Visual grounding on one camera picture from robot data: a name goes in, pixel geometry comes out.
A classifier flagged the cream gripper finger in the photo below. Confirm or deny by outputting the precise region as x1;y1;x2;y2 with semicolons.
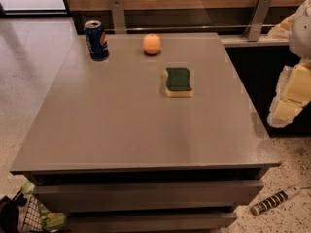
267;98;302;128

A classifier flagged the blue pepsi can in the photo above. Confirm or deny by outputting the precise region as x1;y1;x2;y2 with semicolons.
84;20;109;61

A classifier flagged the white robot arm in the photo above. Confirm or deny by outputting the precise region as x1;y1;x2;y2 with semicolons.
267;0;311;128

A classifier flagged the black white striped tool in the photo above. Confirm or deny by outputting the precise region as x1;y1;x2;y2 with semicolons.
250;186;301;216

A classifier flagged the green yellow sponge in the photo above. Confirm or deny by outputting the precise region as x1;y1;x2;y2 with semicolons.
164;67;193;98

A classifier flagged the upper grey drawer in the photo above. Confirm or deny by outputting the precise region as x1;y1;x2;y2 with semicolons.
33;180;263;213

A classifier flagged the grey drawer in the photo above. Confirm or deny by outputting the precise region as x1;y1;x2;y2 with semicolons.
69;213;237;233
33;180;263;213

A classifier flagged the grey drawer cabinet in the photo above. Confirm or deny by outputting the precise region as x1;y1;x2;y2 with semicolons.
12;33;281;225

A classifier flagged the orange fruit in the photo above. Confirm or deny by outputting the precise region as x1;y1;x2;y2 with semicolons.
143;34;161;55

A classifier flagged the lower grey drawer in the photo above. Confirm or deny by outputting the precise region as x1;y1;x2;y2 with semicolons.
69;213;237;233

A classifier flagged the green snack bag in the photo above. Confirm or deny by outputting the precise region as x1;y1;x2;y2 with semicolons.
18;182;66;233

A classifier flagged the right metal bracket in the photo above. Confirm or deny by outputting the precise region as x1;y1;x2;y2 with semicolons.
244;0;272;42

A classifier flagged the metal bracket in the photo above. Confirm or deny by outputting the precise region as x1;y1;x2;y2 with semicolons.
244;0;272;42
110;0;126;34

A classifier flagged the horizontal metal rail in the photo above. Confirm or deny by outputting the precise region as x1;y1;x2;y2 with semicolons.
106;24;276;33

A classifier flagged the left metal bracket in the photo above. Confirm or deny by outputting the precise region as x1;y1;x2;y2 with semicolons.
110;0;126;34

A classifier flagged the black wire basket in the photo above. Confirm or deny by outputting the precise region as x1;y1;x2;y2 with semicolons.
0;191;43;233

